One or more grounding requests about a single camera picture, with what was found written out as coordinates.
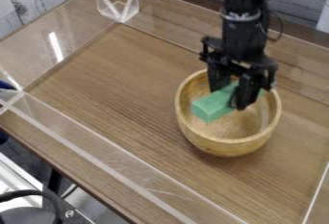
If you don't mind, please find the black metal bracket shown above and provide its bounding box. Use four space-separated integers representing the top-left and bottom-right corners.
43 188 95 224

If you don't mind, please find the clear acrylic tray wall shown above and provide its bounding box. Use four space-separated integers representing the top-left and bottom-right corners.
0 0 329 224

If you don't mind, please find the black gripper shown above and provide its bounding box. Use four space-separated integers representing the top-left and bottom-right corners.
199 12 278 111

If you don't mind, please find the blue object at left edge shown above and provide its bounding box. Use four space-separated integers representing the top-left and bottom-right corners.
0 80 16 90

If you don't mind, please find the black cable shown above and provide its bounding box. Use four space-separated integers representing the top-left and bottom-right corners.
0 188 63 224

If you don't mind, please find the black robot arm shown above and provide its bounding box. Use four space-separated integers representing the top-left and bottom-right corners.
199 0 280 111

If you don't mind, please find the black table leg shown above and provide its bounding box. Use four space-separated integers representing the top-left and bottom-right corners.
48 169 63 193

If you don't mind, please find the green rectangular block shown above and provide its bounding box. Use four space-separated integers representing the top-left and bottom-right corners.
190 79 268 124

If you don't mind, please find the light brown wooden bowl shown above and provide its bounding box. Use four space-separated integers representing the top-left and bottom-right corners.
175 69 282 158

